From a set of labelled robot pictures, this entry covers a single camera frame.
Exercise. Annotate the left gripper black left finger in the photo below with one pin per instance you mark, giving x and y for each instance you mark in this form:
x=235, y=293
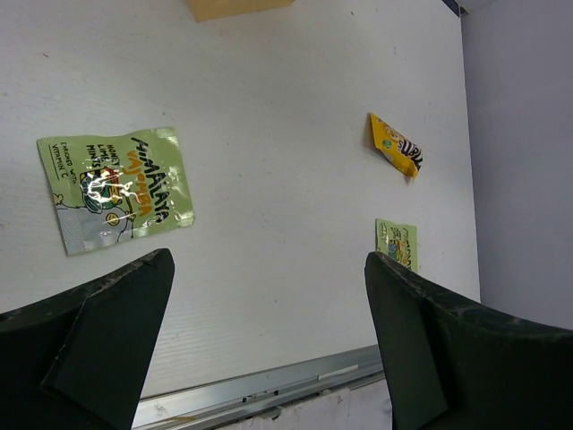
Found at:
x=79, y=359

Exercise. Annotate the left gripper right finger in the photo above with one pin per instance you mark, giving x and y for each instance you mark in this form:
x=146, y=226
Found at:
x=453, y=363

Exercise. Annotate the green himalaya sachet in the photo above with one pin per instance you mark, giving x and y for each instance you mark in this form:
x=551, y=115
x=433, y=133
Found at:
x=112, y=189
x=398, y=242

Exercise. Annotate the yellow M&M candy pack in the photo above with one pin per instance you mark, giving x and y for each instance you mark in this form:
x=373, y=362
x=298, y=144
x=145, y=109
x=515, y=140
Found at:
x=404, y=155

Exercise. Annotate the brown paper bag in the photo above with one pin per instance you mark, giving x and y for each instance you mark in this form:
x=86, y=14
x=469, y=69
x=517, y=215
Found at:
x=208, y=10

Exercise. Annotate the aluminium table front rail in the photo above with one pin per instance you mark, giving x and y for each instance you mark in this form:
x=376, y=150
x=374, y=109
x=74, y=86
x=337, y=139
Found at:
x=217, y=404

